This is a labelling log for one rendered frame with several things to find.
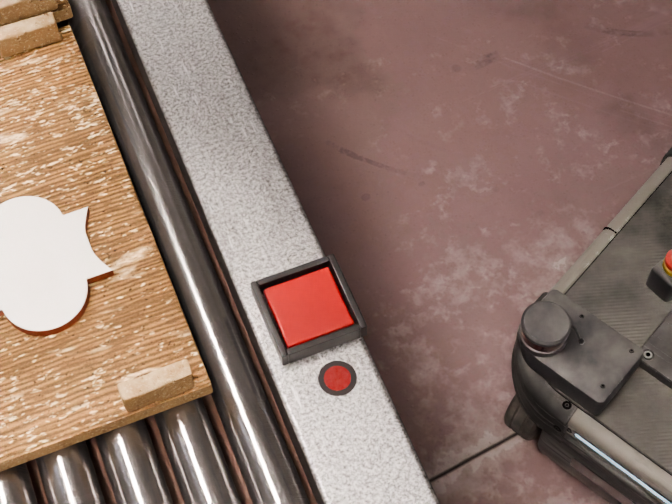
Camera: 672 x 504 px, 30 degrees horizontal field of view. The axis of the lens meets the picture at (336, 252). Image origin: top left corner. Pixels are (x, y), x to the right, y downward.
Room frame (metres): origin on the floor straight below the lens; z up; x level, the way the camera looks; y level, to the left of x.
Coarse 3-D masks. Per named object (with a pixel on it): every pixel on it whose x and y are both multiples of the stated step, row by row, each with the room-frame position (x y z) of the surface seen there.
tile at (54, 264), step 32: (0, 224) 0.57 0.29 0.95; (32, 224) 0.57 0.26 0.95; (64, 224) 0.57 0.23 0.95; (0, 256) 0.54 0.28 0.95; (32, 256) 0.54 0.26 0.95; (64, 256) 0.54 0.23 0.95; (96, 256) 0.54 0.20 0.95; (0, 288) 0.51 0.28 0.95; (32, 288) 0.51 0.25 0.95; (64, 288) 0.51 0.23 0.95; (32, 320) 0.48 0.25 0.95; (64, 320) 0.48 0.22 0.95
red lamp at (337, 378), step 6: (336, 366) 0.45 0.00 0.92; (330, 372) 0.44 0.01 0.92; (336, 372) 0.44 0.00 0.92; (342, 372) 0.44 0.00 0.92; (348, 372) 0.44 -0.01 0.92; (324, 378) 0.44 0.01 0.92; (330, 378) 0.44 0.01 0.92; (336, 378) 0.44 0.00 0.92; (342, 378) 0.44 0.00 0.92; (348, 378) 0.44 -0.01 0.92; (330, 384) 0.43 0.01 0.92; (336, 384) 0.43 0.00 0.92; (342, 384) 0.43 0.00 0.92; (348, 384) 0.43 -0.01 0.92; (336, 390) 0.43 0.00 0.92
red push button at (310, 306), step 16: (320, 272) 0.53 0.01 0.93; (272, 288) 0.52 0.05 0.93; (288, 288) 0.52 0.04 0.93; (304, 288) 0.52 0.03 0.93; (320, 288) 0.51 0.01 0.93; (336, 288) 0.51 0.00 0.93; (272, 304) 0.50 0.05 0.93; (288, 304) 0.50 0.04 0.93; (304, 304) 0.50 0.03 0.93; (320, 304) 0.50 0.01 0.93; (336, 304) 0.50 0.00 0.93; (288, 320) 0.48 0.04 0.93; (304, 320) 0.48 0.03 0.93; (320, 320) 0.48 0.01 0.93; (336, 320) 0.48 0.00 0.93; (352, 320) 0.48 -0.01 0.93; (288, 336) 0.47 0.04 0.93; (304, 336) 0.47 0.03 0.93; (320, 336) 0.47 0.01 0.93
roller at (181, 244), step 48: (96, 0) 0.85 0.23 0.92; (96, 48) 0.79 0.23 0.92; (144, 144) 0.67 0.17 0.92; (144, 192) 0.62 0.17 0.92; (192, 240) 0.57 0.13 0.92; (192, 288) 0.52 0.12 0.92; (240, 336) 0.48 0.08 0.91; (240, 384) 0.43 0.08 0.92; (240, 432) 0.39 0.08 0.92; (288, 480) 0.35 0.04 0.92
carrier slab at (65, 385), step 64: (0, 64) 0.76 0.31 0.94; (64, 64) 0.76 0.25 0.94; (0, 128) 0.68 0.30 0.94; (64, 128) 0.68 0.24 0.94; (0, 192) 0.61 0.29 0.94; (64, 192) 0.61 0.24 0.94; (128, 192) 0.61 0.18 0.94; (128, 256) 0.55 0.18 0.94; (0, 320) 0.49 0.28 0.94; (128, 320) 0.48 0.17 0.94; (0, 384) 0.43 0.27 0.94; (64, 384) 0.43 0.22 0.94; (0, 448) 0.37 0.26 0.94
